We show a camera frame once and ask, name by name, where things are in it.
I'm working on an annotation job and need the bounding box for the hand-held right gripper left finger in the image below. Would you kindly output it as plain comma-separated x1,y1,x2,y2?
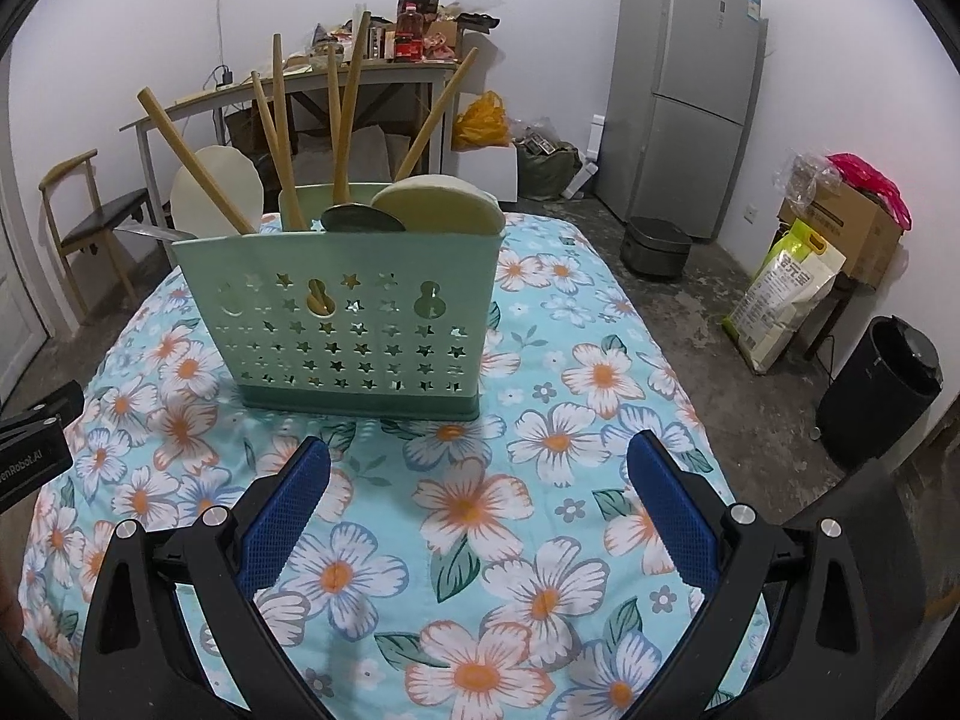
79,435,353,720

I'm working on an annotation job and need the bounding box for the yellow plastic bag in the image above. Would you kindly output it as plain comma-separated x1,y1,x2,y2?
450,90,512,152

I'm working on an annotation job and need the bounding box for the blue floral blanket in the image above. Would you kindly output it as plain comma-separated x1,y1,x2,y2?
19,210,773,720

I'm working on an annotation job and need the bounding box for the large open cardboard box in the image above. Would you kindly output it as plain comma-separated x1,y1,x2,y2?
778,180,903,287

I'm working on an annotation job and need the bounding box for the clutter of boxes and packets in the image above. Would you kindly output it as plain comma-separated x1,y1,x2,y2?
304,0,500,65

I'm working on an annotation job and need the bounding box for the pink plastic bag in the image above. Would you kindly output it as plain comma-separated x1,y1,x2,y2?
825,152,914,232

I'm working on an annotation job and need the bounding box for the yellow green rice bag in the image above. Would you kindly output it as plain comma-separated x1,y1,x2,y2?
722,217,847,376

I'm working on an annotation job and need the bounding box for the long grey wooden table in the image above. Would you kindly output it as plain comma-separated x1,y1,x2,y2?
120,60,470,188

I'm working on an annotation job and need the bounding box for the green sack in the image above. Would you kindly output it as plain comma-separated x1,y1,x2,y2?
516,126,584,201

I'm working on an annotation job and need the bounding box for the green perforated utensil holder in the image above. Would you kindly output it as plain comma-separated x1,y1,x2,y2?
171,181,505,421

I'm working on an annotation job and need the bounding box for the wooden chair with dark seat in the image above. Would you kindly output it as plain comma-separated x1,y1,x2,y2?
39,148,151,316

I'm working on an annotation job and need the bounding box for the black trash bin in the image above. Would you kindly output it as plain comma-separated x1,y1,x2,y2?
815,315,944,471

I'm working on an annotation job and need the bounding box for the white box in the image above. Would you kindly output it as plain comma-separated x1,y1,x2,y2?
448,141,520,203

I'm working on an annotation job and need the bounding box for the clear plastic bag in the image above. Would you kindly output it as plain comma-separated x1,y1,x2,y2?
775,148,845,200

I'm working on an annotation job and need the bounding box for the bundle of wooden chopsticks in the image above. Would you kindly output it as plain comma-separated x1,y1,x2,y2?
136,11,479,235

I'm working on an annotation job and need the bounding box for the cooking oil bottle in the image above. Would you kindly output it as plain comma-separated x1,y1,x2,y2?
394,6,426,62

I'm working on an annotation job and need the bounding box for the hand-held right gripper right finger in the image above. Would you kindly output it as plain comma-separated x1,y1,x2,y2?
615,431,878,720

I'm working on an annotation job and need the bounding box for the small white ceramic spoon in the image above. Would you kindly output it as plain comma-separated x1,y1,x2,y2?
370,175,505,235

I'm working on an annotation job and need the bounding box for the brown cardboard box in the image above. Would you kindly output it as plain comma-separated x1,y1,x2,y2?
225,109,263,158

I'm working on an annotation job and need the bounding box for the large white ceramic spoon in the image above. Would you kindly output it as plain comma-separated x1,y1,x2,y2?
169,146,266,237

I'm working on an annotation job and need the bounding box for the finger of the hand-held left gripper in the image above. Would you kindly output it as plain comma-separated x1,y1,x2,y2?
0,381,85,447

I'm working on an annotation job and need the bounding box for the black rice cooker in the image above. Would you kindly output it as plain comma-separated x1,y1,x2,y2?
620,215,694,284

